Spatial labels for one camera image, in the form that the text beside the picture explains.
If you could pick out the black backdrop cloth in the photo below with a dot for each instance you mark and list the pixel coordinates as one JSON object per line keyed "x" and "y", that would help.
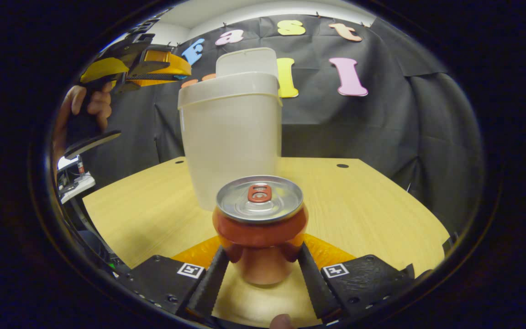
{"x": 381, "y": 137}

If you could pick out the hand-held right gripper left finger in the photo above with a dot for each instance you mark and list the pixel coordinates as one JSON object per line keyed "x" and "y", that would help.
{"x": 208, "y": 288}

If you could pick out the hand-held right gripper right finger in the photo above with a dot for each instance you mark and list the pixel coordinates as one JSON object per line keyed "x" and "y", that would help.
{"x": 313, "y": 283}

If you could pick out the white side table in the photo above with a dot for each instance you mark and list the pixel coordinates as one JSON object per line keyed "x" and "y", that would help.
{"x": 76, "y": 185}

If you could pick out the white desktop garbage bin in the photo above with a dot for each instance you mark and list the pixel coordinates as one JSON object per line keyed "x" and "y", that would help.
{"x": 231, "y": 137}

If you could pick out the wooden desktop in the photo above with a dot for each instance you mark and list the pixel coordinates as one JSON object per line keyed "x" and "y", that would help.
{"x": 359, "y": 205}

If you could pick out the orange pop can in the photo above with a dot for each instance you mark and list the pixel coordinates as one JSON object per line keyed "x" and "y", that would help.
{"x": 258, "y": 228}

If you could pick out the small red bottle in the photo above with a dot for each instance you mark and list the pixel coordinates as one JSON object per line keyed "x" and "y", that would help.
{"x": 81, "y": 167}

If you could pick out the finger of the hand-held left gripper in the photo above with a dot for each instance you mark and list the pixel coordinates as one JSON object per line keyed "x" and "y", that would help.
{"x": 167, "y": 68}
{"x": 103, "y": 68}

